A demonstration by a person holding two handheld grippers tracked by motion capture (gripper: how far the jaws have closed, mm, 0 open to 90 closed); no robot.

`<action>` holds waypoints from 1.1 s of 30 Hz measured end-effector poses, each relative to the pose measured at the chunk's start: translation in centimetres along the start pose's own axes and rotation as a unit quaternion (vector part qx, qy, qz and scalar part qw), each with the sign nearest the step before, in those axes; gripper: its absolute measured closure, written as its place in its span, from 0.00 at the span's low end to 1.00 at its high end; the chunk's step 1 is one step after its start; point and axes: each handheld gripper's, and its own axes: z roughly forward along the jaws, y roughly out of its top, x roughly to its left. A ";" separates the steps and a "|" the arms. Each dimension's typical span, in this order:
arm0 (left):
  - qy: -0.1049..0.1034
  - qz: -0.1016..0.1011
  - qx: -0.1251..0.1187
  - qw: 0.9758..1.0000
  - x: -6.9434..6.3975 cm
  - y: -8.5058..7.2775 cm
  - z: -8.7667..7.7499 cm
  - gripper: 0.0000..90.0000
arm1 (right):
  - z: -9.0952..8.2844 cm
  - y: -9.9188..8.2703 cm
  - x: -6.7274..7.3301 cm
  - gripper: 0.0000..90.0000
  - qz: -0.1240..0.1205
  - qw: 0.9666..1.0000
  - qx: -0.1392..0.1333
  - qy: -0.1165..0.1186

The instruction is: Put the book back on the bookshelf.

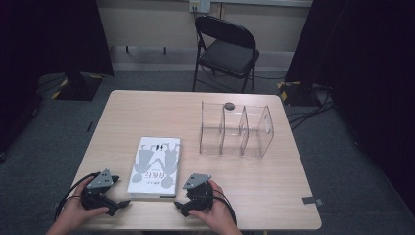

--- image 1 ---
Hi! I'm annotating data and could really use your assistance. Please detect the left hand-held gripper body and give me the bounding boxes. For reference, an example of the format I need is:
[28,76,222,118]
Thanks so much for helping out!
[80,168,120,217]

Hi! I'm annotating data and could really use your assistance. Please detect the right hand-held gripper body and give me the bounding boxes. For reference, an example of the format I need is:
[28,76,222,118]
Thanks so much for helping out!
[180,173,215,217]

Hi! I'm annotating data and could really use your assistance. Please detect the white book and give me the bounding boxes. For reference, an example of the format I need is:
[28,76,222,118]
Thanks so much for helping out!
[126,136,182,200]

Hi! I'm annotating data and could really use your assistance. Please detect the clear acrylic book rack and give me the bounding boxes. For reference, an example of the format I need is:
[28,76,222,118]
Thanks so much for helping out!
[199,100,275,160]

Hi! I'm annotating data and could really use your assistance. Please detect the person's right hand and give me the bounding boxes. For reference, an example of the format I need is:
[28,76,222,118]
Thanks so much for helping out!
[188,179,238,230]

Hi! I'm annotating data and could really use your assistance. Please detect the person's left hand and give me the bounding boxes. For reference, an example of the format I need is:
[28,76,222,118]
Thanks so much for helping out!
[56,177,110,230]

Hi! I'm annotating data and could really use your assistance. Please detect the grey tape strip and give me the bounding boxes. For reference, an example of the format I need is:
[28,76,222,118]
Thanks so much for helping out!
[301,196,325,208]

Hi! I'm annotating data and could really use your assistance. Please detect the black stand base yellow stripes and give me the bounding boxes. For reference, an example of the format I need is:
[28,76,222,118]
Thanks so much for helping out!
[277,80,317,108]

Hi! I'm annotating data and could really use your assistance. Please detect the black folding chair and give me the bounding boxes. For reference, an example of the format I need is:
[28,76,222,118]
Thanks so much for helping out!
[191,14,261,94]

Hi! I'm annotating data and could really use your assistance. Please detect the dark curtain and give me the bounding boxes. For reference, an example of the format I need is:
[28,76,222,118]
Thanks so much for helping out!
[0,0,115,153]
[285,0,415,209]

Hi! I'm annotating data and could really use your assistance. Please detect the black floor cables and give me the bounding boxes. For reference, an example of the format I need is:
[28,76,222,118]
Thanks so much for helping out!
[287,82,337,131]

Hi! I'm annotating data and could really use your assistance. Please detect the white wall socket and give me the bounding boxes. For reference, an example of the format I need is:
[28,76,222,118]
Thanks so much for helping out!
[188,0,212,15]

